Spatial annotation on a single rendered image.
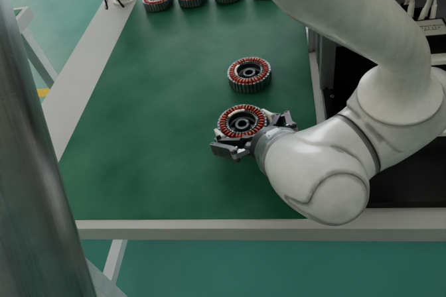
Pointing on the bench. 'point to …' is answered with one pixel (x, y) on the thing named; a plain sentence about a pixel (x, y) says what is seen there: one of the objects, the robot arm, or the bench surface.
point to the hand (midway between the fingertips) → (243, 126)
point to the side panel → (309, 40)
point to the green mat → (184, 114)
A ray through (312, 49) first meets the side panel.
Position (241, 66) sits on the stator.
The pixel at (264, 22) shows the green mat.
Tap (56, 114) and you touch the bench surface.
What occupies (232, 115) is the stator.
